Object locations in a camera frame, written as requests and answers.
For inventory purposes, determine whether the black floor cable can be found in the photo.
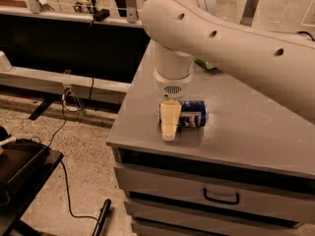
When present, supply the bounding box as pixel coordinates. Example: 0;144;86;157
47;77;101;222

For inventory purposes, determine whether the black power adapter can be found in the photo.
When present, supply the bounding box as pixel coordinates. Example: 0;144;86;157
93;9;110;22

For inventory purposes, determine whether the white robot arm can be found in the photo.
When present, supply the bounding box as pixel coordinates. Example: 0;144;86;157
142;0;315;122

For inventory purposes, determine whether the blue pepsi can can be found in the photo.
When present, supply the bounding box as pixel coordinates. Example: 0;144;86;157
164;100;209;128

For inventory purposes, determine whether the black drawer handle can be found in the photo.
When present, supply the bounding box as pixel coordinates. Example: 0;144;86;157
203;188;240;206

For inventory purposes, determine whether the black tray table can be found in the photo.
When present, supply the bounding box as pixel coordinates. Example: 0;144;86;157
0;140;63;236

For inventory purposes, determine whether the black bar on floor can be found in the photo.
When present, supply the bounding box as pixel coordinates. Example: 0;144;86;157
92;199;111;236

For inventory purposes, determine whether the white rounded object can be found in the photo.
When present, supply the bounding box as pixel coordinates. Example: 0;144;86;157
0;51;12;72

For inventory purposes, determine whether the green chip bag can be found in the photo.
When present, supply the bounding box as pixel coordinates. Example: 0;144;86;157
195;58;217;70

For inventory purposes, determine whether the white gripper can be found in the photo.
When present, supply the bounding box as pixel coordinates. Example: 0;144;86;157
154;43;195;141

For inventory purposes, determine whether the grey drawer cabinet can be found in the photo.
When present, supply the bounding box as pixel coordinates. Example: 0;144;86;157
107;43;315;236

